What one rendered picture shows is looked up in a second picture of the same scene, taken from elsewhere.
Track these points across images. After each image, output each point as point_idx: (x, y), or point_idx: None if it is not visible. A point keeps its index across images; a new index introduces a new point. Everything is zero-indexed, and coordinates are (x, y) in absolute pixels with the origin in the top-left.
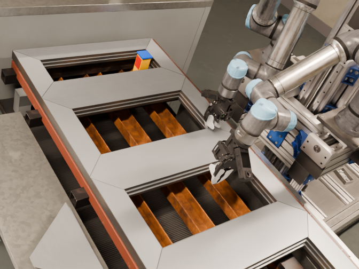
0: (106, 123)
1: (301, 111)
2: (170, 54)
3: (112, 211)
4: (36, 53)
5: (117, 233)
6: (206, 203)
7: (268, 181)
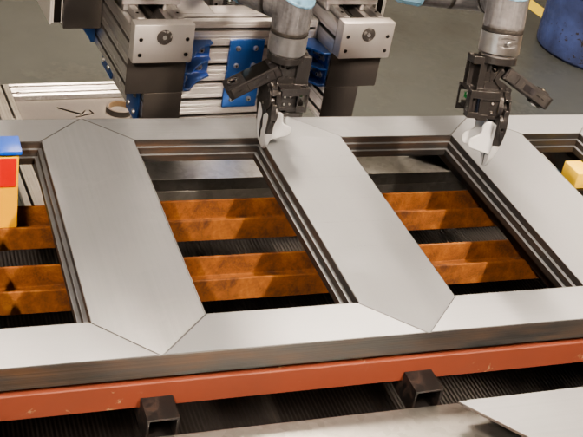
0: None
1: (256, 14)
2: None
3: (513, 322)
4: None
5: (533, 344)
6: None
7: (404, 127)
